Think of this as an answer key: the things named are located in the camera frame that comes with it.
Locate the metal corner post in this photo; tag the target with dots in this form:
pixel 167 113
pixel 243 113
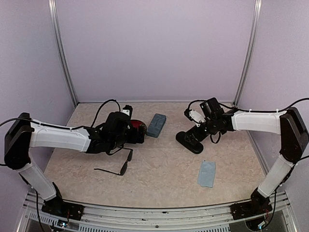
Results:
pixel 249 51
pixel 61 52

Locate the blue-grey hard glasses case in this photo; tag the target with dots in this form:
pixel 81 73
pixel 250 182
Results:
pixel 156 125

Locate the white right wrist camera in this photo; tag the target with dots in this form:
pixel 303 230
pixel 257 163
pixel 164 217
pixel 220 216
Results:
pixel 194 116

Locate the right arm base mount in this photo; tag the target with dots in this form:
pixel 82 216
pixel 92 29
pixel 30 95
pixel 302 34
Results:
pixel 258 204

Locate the red floral plate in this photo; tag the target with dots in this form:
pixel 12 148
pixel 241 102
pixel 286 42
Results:
pixel 141 128

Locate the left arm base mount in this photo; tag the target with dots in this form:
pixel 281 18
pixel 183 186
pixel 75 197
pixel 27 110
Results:
pixel 58 207

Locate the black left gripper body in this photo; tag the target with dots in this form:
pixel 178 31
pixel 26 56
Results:
pixel 133 138

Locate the right metal corner post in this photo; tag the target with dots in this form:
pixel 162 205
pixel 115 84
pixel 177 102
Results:
pixel 249 51

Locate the black glasses case beige lining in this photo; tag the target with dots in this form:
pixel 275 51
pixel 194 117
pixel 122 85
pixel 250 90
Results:
pixel 189 142

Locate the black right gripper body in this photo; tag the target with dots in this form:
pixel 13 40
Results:
pixel 211 128

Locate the folded blue cloth pouch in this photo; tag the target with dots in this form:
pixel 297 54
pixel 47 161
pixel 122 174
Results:
pixel 206 175

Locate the left metal corner post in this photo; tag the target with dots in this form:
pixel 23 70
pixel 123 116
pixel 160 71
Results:
pixel 61 52

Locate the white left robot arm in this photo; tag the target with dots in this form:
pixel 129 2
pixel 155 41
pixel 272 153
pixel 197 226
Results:
pixel 25 133

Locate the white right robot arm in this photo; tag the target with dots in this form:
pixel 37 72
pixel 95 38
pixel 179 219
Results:
pixel 286 122

